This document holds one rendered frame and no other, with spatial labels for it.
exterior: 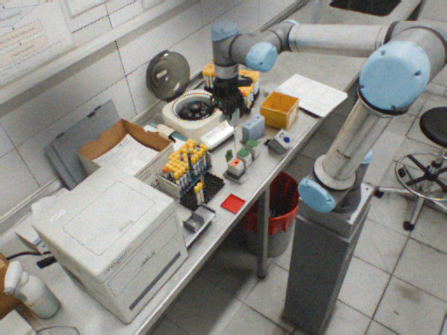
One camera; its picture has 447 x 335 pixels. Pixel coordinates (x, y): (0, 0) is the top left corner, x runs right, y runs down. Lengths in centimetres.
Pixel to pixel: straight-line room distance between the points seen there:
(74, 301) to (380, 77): 104
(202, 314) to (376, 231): 116
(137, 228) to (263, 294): 128
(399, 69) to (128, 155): 108
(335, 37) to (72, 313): 107
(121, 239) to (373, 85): 67
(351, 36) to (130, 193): 69
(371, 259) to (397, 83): 168
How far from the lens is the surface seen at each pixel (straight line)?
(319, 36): 101
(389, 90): 78
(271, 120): 164
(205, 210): 130
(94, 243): 98
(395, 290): 229
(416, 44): 80
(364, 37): 96
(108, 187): 109
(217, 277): 219
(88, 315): 124
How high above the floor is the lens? 193
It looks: 46 degrees down
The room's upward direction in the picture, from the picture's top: 5 degrees counter-clockwise
